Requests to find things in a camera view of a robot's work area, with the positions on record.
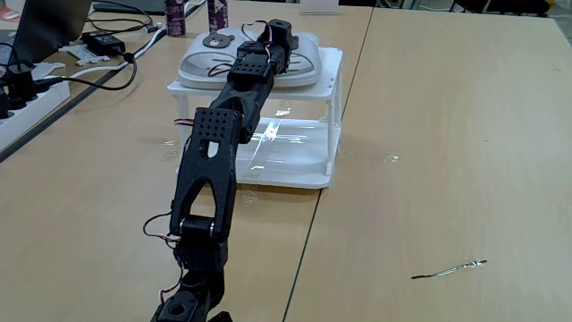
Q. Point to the purple drink can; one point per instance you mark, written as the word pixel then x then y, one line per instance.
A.
pixel 175 18
pixel 218 15

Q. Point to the white two-tier plastic box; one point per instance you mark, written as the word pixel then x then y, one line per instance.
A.
pixel 326 85

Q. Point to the white power strip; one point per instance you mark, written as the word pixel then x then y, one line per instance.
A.
pixel 27 112

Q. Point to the clear tape piece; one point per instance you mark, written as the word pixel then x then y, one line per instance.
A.
pixel 392 158

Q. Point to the white stand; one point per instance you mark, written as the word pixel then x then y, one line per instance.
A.
pixel 318 5

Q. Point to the white flat plastic part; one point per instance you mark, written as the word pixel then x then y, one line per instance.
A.
pixel 47 70

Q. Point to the white bear slipper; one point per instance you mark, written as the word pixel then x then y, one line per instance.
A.
pixel 308 62
pixel 196 62

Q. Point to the black power plug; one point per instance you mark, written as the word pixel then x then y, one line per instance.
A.
pixel 22 85

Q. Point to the red flat item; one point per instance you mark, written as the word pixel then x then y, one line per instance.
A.
pixel 9 14

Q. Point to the dark laptop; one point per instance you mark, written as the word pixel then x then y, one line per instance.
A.
pixel 49 27

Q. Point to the white printed plastic part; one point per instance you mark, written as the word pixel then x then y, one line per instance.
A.
pixel 85 54

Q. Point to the black power adapter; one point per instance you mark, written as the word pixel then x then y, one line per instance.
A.
pixel 103 42

